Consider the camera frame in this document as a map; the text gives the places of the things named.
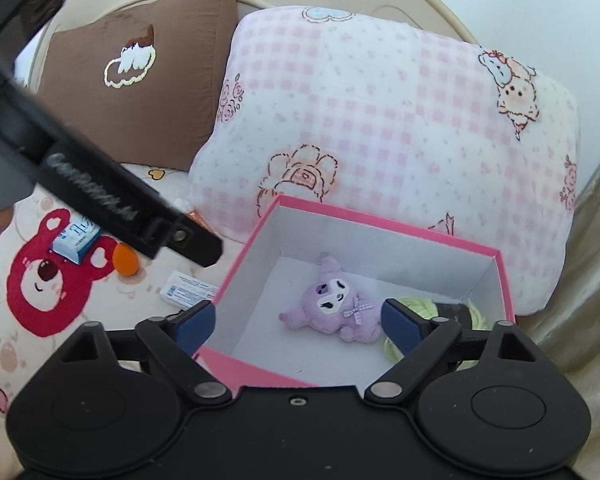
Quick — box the pink checkered pillow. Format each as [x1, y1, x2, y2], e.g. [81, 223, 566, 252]
[187, 6, 581, 317]

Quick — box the pink cardboard box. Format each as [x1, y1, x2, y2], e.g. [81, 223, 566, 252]
[192, 195, 518, 388]

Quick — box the brown pillow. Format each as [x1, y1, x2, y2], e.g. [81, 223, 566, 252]
[35, 0, 238, 173]

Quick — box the purple plush toy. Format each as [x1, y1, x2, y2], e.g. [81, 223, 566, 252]
[279, 253, 383, 343]

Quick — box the clear box with orange label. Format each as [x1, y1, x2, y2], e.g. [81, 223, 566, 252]
[182, 208, 211, 228]

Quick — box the green yarn ball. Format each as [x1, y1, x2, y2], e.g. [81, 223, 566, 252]
[382, 296, 491, 363]

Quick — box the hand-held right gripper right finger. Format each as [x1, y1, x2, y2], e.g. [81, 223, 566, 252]
[364, 298, 536, 403]

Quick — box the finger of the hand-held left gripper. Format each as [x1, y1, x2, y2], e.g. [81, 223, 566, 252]
[166, 214, 224, 268]

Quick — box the blue wet wipes packet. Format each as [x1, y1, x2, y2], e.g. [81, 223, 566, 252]
[51, 214, 102, 265]

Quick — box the orange makeup sponge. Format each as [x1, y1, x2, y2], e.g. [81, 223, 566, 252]
[112, 243, 141, 276]

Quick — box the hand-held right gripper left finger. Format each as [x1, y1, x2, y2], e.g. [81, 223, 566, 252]
[60, 301, 233, 404]

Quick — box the small white box blue label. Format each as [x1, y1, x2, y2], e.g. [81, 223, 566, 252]
[160, 271, 221, 311]

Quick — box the golden satin cloth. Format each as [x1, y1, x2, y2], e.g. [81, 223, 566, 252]
[517, 135, 600, 480]

